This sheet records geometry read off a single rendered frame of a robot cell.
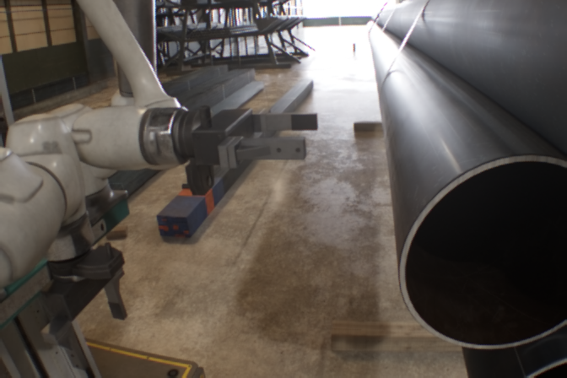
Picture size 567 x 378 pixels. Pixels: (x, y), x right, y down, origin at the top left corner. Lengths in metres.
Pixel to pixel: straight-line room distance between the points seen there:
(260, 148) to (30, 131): 0.30
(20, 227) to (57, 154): 0.17
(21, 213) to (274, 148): 0.30
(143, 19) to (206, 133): 0.51
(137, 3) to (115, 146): 0.44
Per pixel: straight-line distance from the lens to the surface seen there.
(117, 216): 1.15
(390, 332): 1.89
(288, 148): 0.51
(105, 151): 0.65
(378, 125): 5.13
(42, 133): 0.58
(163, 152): 0.61
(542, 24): 0.26
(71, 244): 0.63
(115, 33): 0.81
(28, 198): 0.46
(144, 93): 0.81
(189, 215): 2.89
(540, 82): 0.26
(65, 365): 1.45
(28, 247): 0.45
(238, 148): 0.51
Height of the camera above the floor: 1.39
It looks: 20 degrees down
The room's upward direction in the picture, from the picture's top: 4 degrees counter-clockwise
